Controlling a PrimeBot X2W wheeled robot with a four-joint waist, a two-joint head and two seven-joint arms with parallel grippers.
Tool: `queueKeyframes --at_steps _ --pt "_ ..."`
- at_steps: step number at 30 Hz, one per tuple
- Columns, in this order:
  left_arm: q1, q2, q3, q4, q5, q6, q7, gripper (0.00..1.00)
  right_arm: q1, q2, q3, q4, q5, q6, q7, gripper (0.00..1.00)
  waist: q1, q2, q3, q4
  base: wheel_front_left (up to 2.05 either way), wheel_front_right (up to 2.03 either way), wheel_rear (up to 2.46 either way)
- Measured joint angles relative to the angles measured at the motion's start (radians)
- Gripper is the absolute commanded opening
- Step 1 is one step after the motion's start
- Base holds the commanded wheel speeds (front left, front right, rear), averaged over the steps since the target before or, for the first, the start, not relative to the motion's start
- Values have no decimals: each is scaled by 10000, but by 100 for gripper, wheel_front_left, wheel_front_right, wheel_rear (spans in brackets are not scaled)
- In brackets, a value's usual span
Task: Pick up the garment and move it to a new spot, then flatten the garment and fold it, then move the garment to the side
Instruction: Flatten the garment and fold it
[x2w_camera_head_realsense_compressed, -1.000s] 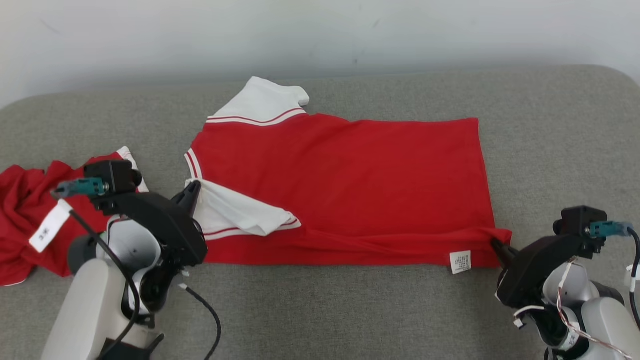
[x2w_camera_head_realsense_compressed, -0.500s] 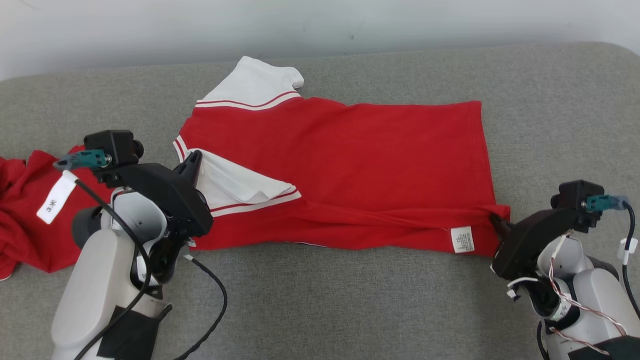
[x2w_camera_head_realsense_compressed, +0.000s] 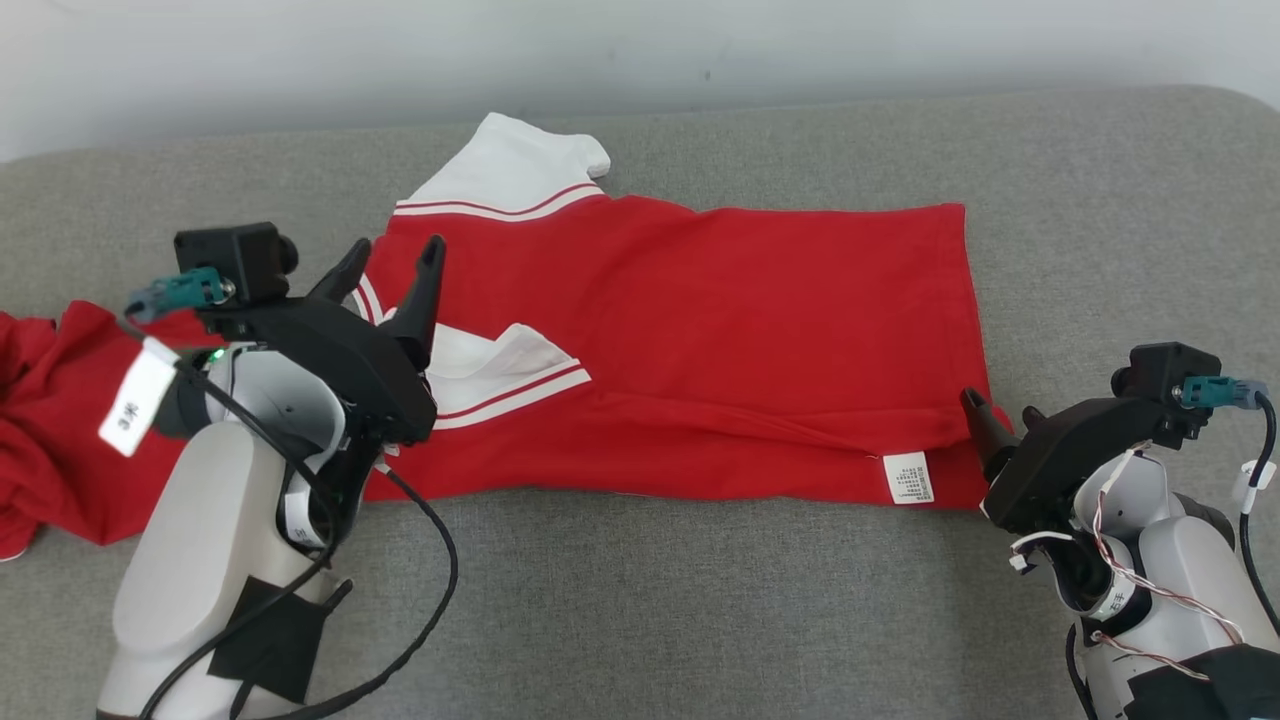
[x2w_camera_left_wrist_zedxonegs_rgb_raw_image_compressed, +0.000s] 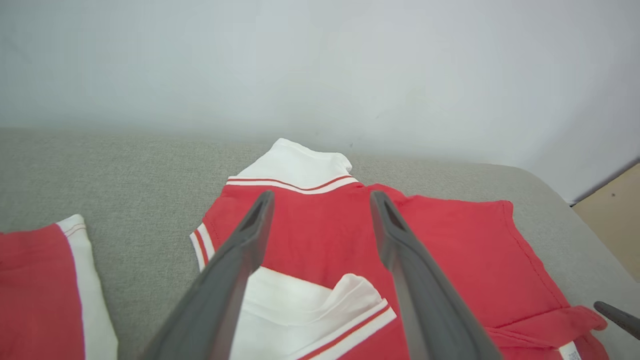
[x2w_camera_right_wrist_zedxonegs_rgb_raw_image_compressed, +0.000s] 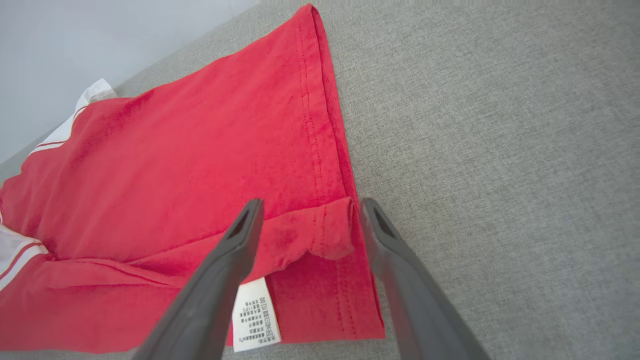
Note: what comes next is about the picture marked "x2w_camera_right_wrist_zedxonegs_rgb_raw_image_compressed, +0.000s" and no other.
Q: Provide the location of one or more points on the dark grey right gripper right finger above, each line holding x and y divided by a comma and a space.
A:
420, 310

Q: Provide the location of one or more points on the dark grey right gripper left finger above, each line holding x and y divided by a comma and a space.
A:
210, 290

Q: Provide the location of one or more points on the red jersey with number print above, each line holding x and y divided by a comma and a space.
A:
175, 165

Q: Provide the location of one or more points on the grey fabric sofa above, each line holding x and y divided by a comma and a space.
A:
500, 150

